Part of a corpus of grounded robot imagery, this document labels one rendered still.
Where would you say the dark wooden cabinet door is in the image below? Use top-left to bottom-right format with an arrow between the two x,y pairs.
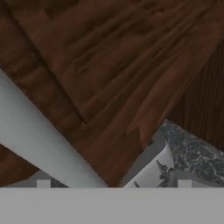
0,0 -> 224,188
165,38 -> 224,153

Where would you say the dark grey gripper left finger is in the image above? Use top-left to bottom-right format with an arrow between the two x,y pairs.
4,170 -> 70,189

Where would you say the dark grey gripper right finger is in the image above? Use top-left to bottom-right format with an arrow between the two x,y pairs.
166,168 -> 224,189

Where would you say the grey cabinet door handle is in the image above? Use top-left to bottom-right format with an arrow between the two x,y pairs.
0,68 -> 109,188

